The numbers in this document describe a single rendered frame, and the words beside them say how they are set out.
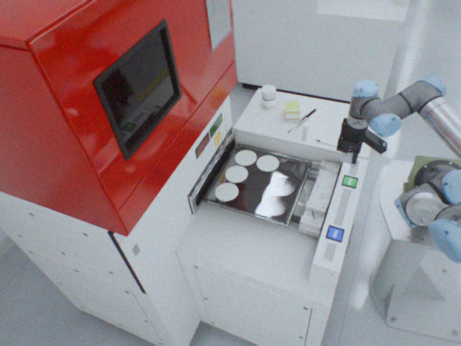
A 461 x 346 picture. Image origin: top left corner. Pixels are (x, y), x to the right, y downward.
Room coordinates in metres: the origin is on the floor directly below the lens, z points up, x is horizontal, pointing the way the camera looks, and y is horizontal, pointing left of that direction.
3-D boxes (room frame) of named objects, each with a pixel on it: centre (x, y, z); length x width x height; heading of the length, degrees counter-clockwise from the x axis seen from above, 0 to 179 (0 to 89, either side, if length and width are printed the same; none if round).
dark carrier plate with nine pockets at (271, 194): (1.04, -0.11, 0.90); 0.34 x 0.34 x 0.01; 62
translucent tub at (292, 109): (1.36, -0.32, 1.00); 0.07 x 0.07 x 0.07; 81
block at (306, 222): (0.79, -0.28, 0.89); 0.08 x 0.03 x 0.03; 62
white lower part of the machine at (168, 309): (1.14, 0.47, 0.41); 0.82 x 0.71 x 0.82; 152
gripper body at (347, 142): (0.93, -0.44, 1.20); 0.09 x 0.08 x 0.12; 61
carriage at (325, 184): (0.93, -0.36, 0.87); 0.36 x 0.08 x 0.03; 152
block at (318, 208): (0.86, -0.32, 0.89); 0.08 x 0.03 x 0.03; 62
